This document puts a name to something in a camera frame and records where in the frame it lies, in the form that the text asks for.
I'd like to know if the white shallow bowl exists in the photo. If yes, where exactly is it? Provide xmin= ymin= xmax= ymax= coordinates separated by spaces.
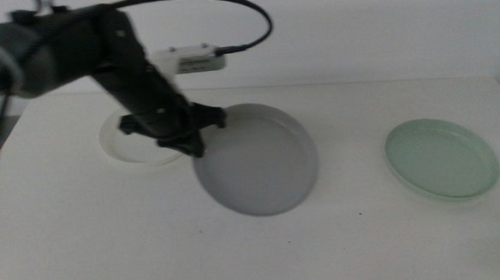
xmin=97 ymin=107 xmax=184 ymax=170

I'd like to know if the grey shallow bowl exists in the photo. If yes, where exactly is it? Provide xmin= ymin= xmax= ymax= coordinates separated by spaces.
xmin=189 ymin=99 xmax=323 ymax=221

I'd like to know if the pale green shallow bowl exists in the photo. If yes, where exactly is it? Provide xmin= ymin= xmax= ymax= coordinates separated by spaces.
xmin=383 ymin=114 xmax=500 ymax=204

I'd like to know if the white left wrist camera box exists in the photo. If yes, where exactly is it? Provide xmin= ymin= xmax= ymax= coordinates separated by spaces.
xmin=150 ymin=42 xmax=228 ymax=77

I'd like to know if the thin wire loop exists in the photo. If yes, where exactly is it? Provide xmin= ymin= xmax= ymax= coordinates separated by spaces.
xmin=32 ymin=0 xmax=58 ymax=14

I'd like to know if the black camera cable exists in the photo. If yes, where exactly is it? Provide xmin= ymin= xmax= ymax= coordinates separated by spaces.
xmin=109 ymin=0 xmax=275 ymax=62

